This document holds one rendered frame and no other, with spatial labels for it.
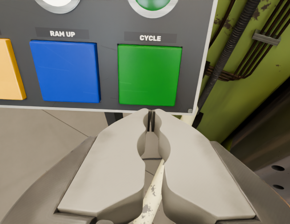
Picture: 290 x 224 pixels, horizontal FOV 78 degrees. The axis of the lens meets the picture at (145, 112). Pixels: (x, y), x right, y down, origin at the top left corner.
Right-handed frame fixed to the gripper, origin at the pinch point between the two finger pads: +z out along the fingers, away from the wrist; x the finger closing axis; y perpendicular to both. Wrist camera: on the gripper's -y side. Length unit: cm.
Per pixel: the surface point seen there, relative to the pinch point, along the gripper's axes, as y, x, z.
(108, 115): 20.3, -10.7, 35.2
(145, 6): -6.8, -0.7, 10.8
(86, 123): 65, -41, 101
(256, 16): -6.9, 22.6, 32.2
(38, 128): 68, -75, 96
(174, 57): -1.9, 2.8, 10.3
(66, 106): 5.6, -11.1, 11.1
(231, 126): 30, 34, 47
